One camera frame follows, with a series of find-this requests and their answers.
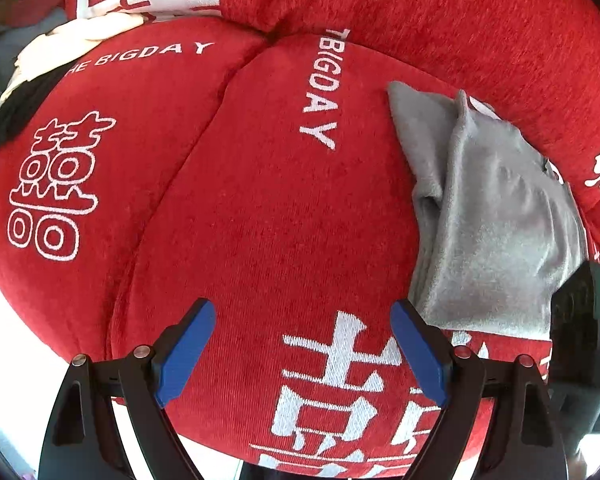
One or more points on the grey-blue cloth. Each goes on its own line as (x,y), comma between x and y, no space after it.
(0,60)

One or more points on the black cloth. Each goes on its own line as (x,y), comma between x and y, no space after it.
(22,105)

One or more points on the white cloth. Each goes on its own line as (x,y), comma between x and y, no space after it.
(80,35)

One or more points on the grey knit sweater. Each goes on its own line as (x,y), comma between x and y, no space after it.
(495,220)

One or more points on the red printed sofa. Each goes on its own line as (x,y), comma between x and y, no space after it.
(280,210)

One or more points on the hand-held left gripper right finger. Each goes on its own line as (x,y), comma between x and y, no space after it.
(422,355)

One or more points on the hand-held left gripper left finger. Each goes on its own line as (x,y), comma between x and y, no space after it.
(185,350)

